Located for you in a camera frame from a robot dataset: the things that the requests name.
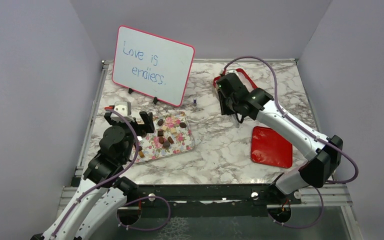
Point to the dark oval chocolate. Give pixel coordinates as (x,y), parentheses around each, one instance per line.
(160,122)

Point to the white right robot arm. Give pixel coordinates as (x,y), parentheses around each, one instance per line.
(320,151)

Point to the red tin lid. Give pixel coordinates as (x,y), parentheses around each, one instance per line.
(270,148)

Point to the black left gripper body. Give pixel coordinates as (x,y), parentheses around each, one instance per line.
(136,127)

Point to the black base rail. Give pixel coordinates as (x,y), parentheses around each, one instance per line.
(205,200)

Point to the red square tin box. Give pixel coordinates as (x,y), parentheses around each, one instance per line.
(238,71)

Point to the small brown square chocolate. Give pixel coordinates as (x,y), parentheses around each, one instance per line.
(141,154)

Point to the dark heart chocolate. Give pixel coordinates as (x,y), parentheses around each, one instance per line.
(166,144)

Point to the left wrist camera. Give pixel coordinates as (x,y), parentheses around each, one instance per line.
(124,108)

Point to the pink framed whiteboard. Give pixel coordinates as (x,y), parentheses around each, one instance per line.
(152,65)

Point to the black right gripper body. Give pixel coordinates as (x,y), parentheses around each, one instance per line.
(227,106)

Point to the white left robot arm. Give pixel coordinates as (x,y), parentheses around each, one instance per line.
(102,188)

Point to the dark leaf chocolate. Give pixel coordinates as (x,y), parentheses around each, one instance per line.
(183,125)

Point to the floral tray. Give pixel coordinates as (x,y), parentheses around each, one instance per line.
(172,136)

